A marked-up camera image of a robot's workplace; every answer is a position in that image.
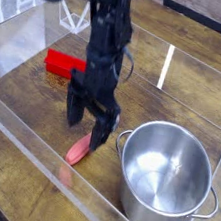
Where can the red plastic block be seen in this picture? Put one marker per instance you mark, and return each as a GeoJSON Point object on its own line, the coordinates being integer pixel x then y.
{"type": "Point", "coordinates": [61, 64]}

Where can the stainless steel pot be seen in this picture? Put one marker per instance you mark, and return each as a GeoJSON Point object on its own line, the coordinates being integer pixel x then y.
{"type": "Point", "coordinates": [166, 173]}

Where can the clear acrylic barrier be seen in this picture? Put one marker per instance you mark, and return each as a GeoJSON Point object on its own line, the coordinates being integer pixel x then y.
{"type": "Point", "coordinates": [175, 75]}

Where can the pink handled metal spoon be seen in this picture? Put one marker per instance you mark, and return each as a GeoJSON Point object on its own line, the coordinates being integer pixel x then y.
{"type": "Point", "coordinates": [78, 150]}

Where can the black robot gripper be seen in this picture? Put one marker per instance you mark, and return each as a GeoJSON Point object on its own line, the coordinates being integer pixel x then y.
{"type": "Point", "coordinates": [94, 90]}

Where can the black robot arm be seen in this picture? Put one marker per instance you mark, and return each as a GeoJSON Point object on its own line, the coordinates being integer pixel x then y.
{"type": "Point", "coordinates": [111, 28]}

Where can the black strip on wall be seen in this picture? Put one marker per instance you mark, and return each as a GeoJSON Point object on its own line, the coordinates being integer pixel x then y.
{"type": "Point", "coordinates": [191, 14]}

